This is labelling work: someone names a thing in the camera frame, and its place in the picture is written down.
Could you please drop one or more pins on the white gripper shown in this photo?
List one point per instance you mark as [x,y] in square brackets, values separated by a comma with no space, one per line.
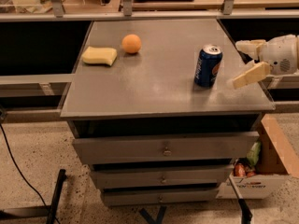
[279,54]

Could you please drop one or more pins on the blue pepsi can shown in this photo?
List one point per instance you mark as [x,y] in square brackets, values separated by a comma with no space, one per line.
[208,64]

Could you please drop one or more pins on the green snack bag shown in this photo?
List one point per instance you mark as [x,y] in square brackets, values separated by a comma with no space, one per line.
[253,154]

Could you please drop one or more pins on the top grey drawer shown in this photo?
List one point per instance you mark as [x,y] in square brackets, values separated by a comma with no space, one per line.
[177,147]

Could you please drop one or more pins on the grey drawer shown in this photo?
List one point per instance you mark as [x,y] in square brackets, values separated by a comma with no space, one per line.
[177,147]
[160,177]
[158,196]

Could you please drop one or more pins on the cardboard box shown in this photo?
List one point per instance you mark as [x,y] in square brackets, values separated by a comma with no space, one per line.
[277,162]

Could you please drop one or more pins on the red snack packets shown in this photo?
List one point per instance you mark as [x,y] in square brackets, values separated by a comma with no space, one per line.
[243,170]

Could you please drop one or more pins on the orange fruit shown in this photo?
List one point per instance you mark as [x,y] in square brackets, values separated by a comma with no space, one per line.
[131,44]

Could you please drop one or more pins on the grey drawer cabinet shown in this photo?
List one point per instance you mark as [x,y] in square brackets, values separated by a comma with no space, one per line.
[154,93]

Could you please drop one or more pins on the middle grey drawer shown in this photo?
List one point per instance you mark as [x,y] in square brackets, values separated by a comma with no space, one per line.
[160,177]

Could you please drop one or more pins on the bottom grey drawer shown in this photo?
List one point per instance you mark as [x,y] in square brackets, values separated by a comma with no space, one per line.
[158,196]

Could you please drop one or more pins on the yellow sponge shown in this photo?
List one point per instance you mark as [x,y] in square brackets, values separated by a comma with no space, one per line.
[105,56]

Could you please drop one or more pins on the black stand leg right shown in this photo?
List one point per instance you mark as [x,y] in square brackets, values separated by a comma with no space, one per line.
[246,215]

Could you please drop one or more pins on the black stand leg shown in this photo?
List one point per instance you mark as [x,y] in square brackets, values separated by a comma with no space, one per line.
[246,215]
[56,196]

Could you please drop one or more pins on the blue tape cross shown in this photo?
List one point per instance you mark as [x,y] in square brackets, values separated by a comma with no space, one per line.
[150,219]

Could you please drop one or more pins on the black stand leg left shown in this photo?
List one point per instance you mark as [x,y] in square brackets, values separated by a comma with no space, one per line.
[56,196]

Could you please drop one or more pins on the metal railing frame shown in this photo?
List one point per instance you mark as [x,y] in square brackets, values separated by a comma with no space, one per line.
[96,10]

